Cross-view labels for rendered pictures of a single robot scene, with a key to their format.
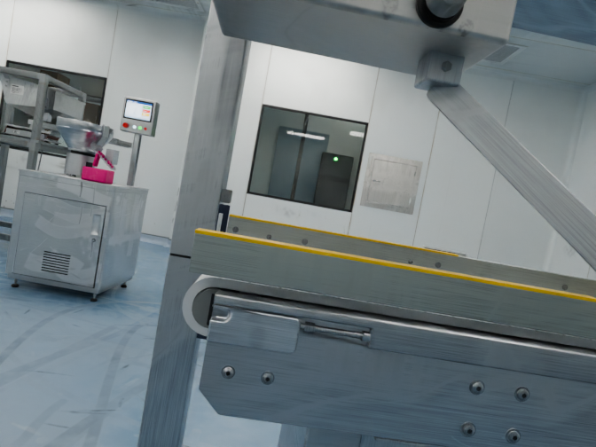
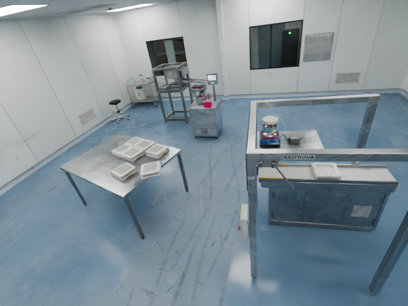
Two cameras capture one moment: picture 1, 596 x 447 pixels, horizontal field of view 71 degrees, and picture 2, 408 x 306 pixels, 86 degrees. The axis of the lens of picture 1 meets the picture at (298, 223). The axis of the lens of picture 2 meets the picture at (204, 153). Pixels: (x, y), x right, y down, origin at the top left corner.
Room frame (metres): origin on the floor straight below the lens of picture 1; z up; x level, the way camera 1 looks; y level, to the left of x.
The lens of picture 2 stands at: (-1.62, -0.07, 2.43)
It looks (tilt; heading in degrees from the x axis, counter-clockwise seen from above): 32 degrees down; 21
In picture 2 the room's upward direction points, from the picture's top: 9 degrees counter-clockwise
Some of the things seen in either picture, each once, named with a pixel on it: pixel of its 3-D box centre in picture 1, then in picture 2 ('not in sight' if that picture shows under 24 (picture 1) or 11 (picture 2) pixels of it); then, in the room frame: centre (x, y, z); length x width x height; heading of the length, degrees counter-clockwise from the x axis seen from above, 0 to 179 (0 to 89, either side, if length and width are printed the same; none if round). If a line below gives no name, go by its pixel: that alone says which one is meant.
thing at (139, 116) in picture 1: (135, 143); (213, 87); (3.04, 1.26, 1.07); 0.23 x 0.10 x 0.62; 89
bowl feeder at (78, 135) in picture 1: (91, 152); (201, 95); (2.95, 1.51, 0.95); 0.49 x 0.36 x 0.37; 89
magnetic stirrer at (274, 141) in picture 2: not in sight; (269, 138); (0.44, -0.03, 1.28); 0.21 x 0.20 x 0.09; 4
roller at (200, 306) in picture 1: (228, 278); not in sight; (0.47, 0.07, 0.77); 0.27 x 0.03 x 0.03; 4
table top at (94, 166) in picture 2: not in sight; (120, 159); (0.57, 2.11, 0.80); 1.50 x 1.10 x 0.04; 73
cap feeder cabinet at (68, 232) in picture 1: (81, 233); (206, 119); (2.90, 1.47, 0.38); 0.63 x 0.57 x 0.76; 89
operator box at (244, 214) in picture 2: not in sight; (244, 221); (-0.39, 0.13, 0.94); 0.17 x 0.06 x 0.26; 4
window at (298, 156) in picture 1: (307, 158); (274, 47); (5.44, 0.03, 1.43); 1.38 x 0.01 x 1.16; 89
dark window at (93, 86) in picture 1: (50, 112); (167, 57); (5.48, 3.40, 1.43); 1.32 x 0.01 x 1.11; 89
